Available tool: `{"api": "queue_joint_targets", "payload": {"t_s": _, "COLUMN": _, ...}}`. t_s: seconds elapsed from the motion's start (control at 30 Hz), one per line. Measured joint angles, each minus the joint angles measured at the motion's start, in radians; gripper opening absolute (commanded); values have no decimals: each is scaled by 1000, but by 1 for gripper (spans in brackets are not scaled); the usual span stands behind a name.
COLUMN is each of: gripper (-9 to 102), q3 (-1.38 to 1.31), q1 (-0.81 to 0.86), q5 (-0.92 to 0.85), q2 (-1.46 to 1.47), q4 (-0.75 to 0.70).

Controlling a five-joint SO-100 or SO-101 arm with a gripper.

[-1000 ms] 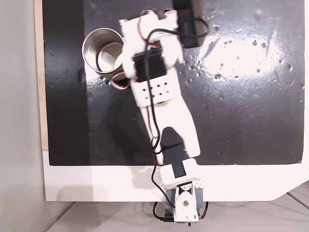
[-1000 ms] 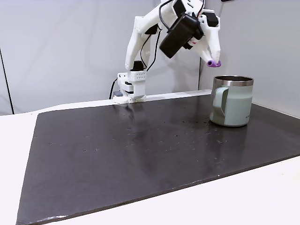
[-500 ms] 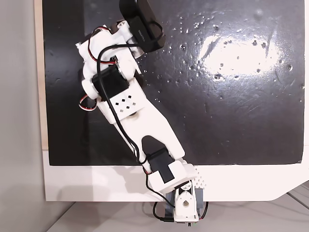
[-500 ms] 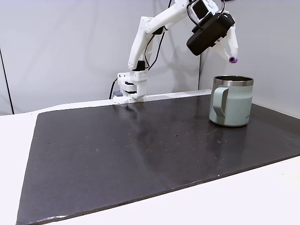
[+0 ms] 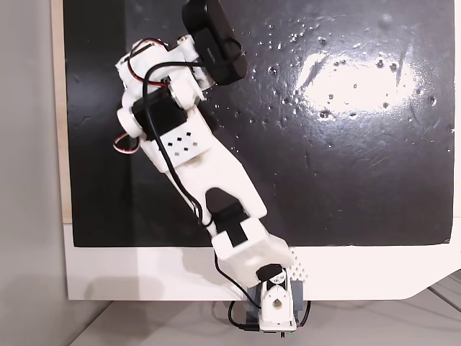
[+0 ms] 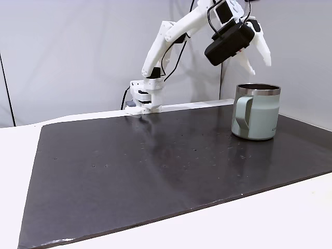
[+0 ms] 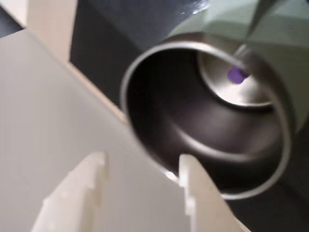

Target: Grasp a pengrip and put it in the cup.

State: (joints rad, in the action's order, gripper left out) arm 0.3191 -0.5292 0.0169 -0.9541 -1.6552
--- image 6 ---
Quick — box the pale green steel-rimmed mug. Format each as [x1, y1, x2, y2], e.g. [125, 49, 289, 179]
[230, 83, 281, 141]

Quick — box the dark grey table mat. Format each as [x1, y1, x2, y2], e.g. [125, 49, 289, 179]
[17, 103, 332, 249]

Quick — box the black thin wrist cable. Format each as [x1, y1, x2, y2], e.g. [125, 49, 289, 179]
[242, 0, 260, 26]

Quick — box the black looped camera cable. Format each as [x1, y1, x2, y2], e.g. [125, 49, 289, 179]
[206, 0, 224, 40]

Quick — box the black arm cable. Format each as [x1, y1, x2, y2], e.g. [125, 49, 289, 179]
[162, 0, 197, 82]

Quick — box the black base power cable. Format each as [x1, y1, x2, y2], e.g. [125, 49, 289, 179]
[120, 87, 130, 110]

